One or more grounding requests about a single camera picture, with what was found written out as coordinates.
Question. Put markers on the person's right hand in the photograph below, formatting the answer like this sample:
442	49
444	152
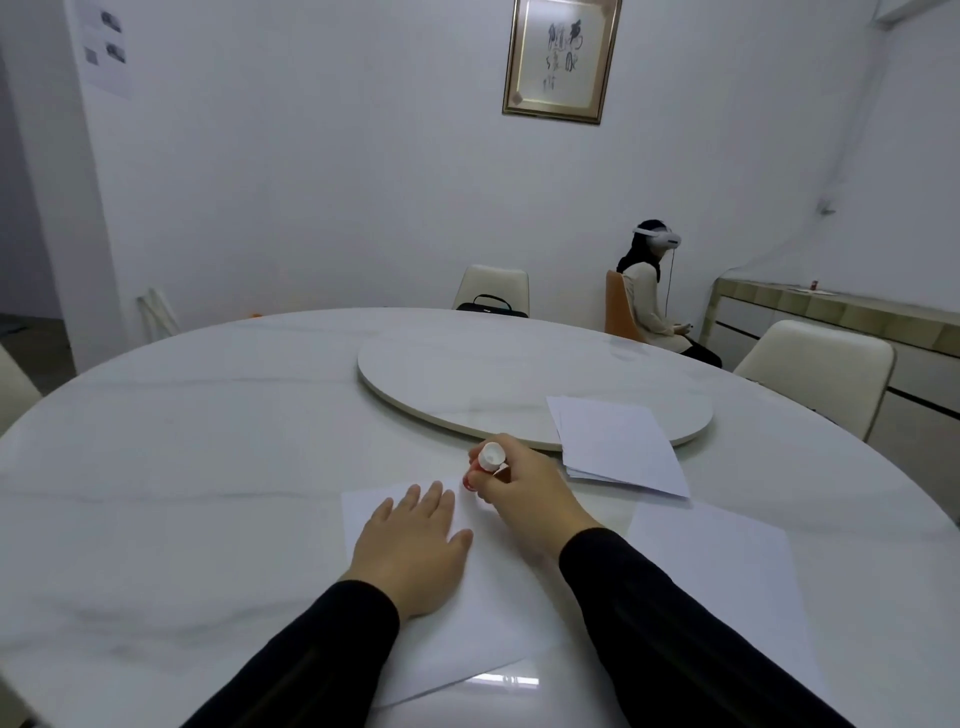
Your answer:
536	499

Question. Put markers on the person's left hand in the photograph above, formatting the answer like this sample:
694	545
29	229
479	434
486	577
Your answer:
409	551

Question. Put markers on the person's left middle finger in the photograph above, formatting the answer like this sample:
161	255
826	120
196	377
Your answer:
430	502

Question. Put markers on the person's right fingers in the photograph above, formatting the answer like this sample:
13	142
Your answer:
510	484

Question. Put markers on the person's left thumb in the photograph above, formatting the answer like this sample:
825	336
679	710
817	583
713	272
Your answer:
463	541

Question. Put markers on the person's left little finger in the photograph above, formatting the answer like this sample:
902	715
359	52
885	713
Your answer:
380	517

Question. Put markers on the red glue stick white cap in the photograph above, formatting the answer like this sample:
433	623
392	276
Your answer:
492	456

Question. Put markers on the white paper sheet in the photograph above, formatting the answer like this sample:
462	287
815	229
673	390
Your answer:
487	600
720	577

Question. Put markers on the person's left forearm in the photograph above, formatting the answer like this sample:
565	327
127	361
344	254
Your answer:
315	660

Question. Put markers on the person's right forearm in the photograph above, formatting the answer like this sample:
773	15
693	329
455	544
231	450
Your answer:
675	637

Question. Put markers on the round white marble turntable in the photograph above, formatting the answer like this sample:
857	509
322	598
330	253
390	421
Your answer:
487	375

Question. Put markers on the stack of white paper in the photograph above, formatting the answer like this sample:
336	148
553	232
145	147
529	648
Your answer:
619	442

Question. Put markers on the black handbag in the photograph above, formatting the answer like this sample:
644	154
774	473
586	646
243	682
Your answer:
491	306

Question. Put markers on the cream chair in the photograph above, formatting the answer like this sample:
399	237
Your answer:
13	390
491	281
817	375

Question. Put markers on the orange chair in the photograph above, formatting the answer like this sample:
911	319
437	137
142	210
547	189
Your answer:
619	307

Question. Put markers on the white headset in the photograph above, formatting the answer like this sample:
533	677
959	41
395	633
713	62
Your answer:
665	240

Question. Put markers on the white leaning boards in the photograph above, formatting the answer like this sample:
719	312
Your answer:
157	311

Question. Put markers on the white sideboard cabinet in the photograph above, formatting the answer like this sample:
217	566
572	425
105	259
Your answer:
915	352

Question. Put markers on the gold framed calligraphy picture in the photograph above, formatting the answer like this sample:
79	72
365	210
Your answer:
561	56

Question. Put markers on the printed paper notice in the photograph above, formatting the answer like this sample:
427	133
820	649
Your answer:
101	45

